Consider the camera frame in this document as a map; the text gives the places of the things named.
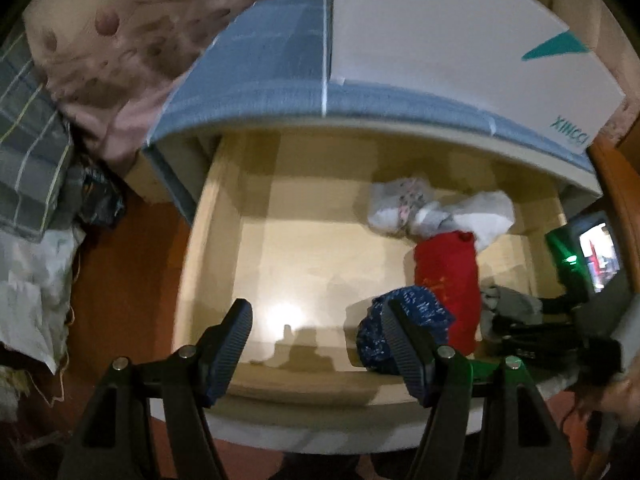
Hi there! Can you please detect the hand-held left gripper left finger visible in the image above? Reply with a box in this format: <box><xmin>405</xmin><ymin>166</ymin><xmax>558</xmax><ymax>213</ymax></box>
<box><xmin>57</xmin><ymin>297</ymin><xmax>254</xmax><ymax>480</ymax></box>

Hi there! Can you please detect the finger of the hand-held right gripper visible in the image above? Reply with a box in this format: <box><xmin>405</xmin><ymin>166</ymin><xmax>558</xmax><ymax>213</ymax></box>
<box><xmin>537</xmin><ymin>296</ymin><xmax>577</xmax><ymax>314</ymax></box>
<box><xmin>492</xmin><ymin>317</ymin><xmax>577</xmax><ymax>361</ymax></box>

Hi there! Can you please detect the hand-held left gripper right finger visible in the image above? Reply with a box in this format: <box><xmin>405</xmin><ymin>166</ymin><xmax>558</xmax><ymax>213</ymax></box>
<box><xmin>381</xmin><ymin>297</ymin><xmax>576</xmax><ymax>480</ymax></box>

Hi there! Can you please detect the blue patterned underwear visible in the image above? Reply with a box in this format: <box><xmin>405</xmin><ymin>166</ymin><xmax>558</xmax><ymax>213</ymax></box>
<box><xmin>356</xmin><ymin>285</ymin><xmax>456</xmax><ymax>376</ymax></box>

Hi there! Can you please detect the grey knit sock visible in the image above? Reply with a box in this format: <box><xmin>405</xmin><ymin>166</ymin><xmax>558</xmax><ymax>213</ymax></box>
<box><xmin>481</xmin><ymin>284</ymin><xmax>545</xmax><ymax>342</ymax></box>

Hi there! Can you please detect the red underwear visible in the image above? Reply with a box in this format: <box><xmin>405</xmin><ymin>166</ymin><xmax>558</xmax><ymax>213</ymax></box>
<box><xmin>412</xmin><ymin>230</ymin><xmax>483</xmax><ymax>356</ymax></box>

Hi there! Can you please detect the white fleece cloth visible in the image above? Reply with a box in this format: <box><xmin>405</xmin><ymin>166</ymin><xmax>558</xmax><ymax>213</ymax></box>
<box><xmin>415</xmin><ymin>191</ymin><xmax>516</xmax><ymax>253</ymax></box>

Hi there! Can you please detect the wooden drawer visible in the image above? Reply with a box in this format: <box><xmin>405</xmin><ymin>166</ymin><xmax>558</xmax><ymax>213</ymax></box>
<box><xmin>150</xmin><ymin>127</ymin><xmax>571</xmax><ymax>453</ymax></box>

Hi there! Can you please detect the white floral underwear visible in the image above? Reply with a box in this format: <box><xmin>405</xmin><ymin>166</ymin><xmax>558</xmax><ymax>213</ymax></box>
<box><xmin>367</xmin><ymin>177</ymin><xmax>441</xmax><ymax>236</ymax></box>

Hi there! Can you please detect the person's right hand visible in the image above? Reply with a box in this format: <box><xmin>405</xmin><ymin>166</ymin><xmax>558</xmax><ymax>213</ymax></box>
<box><xmin>580</xmin><ymin>374</ymin><xmax>640</xmax><ymax>426</ymax></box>

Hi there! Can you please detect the leaf print curtain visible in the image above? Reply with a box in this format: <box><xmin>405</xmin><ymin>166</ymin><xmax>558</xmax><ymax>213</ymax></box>
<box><xmin>602</xmin><ymin>95</ymin><xmax>640</xmax><ymax>148</ymax></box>

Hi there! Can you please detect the dark printed cloth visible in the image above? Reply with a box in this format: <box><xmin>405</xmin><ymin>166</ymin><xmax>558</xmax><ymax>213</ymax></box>
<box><xmin>75</xmin><ymin>165</ymin><xmax>126</xmax><ymax>228</ymax></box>

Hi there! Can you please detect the white cardboard box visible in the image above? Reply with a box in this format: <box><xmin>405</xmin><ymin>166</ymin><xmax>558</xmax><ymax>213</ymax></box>
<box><xmin>332</xmin><ymin>0</ymin><xmax>626</xmax><ymax>156</ymax></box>

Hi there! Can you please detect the grey plaid blanket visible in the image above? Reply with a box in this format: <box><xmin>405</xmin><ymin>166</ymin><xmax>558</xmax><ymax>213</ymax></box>
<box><xmin>0</xmin><ymin>40</ymin><xmax>86</xmax><ymax>241</ymax></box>

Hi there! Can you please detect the blue mattress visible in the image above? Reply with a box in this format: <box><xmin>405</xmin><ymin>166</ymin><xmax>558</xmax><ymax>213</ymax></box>
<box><xmin>122</xmin><ymin>0</ymin><xmax>603</xmax><ymax>226</ymax></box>

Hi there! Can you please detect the pink leaf print bedsheet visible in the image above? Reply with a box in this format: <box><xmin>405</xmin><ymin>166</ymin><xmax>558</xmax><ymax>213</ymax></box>
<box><xmin>22</xmin><ymin>0</ymin><xmax>336</xmax><ymax>171</ymax></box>

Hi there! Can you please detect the orange wooden frame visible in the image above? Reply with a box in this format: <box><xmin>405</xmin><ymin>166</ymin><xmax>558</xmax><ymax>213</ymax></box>
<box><xmin>587</xmin><ymin>135</ymin><xmax>640</xmax><ymax>221</ymax></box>

